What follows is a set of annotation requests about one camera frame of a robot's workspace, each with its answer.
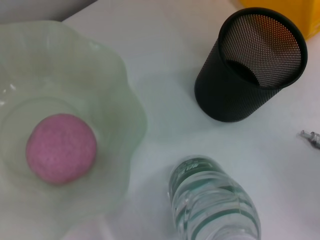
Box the clear green-label water bottle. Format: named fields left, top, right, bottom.
left=166, top=154, right=262, bottom=240

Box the pink peach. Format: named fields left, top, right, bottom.
left=25, top=113, right=98, bottom=186

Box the black mesh pen holder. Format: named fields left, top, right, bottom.
left=194, top=6, right=308, bottom=123

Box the grey white pen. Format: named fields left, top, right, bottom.
left=297, top=129, right=320, bottom=151

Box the pale green wavy bowl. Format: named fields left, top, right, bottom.
left=0, top=19, right=148, bottom=240

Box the yellow plastic storage bin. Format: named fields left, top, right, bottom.
left=238, top=0, right=320, bottom=41

